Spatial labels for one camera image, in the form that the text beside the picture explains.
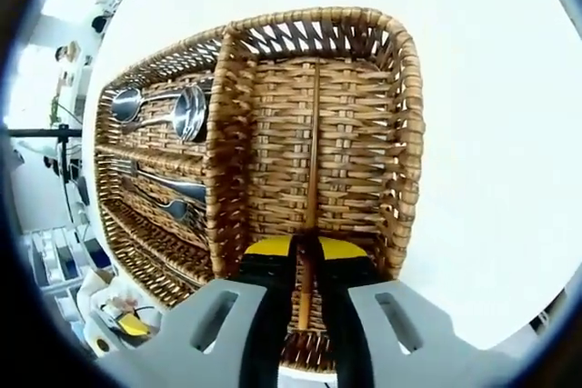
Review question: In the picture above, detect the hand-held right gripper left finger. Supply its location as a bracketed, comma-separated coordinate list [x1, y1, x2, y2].
[97, 235, 297, 388]

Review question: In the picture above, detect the metal storage shelf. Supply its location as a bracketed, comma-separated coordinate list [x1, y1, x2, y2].
[22, 224, 115, 303]

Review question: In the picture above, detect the stainless steel fork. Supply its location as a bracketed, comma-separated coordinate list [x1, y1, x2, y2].
[111, 158, 209, 202]
[122, 183, 201, 225]

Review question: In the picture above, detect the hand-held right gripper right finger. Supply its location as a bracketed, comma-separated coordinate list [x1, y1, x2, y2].
[316, 235, 537, 388]

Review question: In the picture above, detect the black stand pole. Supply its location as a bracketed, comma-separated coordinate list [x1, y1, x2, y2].
[5, 124, 85, 225]

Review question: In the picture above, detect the brown wooden chopstick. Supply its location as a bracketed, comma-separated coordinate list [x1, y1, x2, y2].
[296, 62, 323, 333]

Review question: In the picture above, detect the brown wicker storage tray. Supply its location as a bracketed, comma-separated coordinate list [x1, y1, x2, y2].
[93, 5, 426, 373]

